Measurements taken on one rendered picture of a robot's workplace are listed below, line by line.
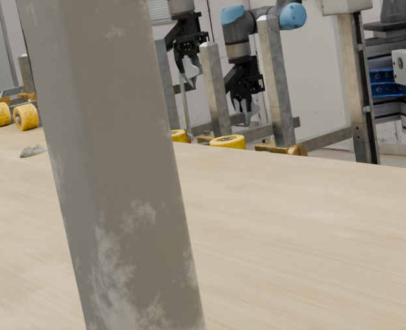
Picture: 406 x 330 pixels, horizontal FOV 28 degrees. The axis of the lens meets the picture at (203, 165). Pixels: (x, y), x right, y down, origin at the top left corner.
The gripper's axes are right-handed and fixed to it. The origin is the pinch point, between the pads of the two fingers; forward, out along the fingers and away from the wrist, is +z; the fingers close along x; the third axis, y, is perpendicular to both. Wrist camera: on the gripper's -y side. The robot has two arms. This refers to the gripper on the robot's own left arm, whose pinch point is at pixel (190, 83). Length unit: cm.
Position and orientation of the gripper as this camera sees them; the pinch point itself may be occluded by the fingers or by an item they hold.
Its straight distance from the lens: 235.2
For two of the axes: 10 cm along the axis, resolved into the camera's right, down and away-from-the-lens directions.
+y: 8.0, -0.3, -6.0
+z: 1.8, 9.6, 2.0
